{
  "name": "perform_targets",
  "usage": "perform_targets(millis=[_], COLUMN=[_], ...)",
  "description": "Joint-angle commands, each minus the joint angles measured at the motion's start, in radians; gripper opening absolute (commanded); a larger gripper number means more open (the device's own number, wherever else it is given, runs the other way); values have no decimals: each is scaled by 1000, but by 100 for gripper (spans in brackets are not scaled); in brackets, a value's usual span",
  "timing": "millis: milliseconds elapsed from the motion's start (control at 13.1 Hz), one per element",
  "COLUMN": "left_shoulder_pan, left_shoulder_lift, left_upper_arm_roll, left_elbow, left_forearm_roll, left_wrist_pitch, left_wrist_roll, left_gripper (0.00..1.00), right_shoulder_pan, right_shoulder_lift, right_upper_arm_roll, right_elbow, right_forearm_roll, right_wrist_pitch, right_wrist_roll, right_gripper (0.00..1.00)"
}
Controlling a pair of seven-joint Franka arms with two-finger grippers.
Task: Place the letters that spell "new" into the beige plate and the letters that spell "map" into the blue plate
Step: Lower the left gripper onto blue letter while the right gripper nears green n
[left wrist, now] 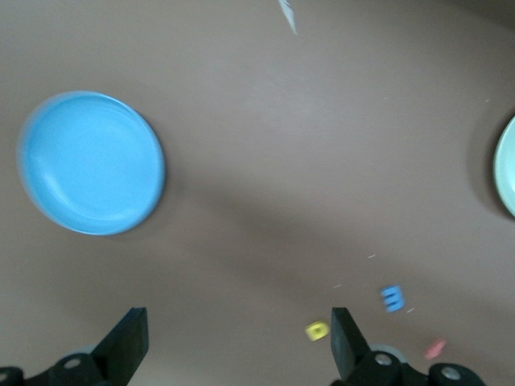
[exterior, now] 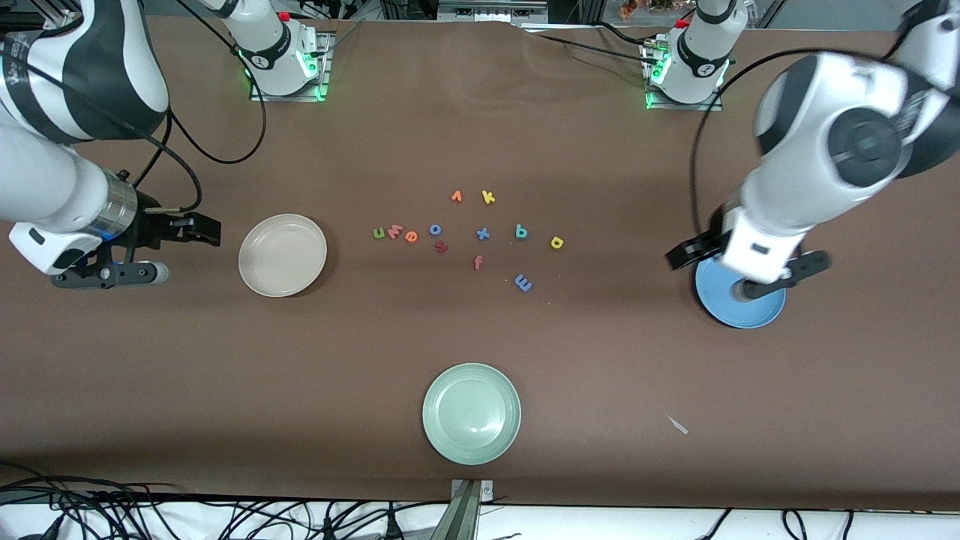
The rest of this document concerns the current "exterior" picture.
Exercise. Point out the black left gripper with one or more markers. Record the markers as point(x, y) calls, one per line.
point(691, 252)

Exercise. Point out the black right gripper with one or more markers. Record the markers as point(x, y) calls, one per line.
point(155, 227)

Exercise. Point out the blue foam letter m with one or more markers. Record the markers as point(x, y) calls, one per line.
point(523, 283)

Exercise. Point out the pink foam letter w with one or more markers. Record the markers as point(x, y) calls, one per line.
point(395, 231)

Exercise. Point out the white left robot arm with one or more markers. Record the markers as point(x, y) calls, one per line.
point(825, 150)

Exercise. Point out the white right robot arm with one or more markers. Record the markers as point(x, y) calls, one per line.
point(45, 187)

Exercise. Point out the blue plate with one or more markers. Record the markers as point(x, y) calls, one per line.
point(742, 315)

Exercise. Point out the beige brown plate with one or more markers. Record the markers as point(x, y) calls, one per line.
point(281, 255)

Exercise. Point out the orange dried plant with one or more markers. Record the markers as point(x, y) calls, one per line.
point(628, 9)

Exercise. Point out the green plate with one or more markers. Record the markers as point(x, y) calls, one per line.
point(471, 414)

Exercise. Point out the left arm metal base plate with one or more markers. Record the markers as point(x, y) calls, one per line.
point(716, 103)

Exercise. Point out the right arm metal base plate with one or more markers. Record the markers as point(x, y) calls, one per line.
point(324, 67)

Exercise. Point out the silver aluminium frame rail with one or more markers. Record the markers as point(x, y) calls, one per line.
point(491, 10)

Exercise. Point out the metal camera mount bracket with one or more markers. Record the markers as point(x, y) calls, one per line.
point(465, 517)

